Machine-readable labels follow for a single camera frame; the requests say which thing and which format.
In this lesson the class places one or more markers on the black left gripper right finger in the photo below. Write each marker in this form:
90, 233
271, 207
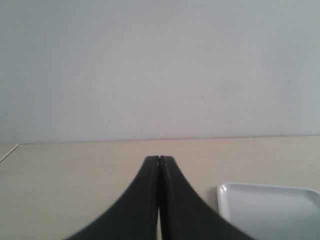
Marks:
183, 213

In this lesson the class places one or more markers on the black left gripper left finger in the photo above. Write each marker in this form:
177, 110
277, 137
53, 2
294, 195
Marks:
134, 216

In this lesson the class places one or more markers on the white rectangular plastic tray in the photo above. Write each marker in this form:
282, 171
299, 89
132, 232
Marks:
269, 212

